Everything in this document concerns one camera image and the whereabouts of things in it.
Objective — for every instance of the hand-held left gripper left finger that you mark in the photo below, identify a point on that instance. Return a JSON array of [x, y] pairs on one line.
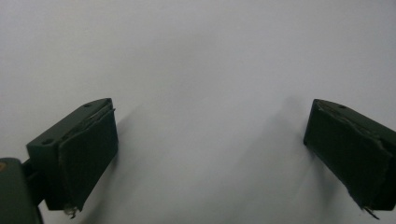
[[77, 155]]

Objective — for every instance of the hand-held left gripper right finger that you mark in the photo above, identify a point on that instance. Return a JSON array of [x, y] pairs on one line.
[[351, 149]]

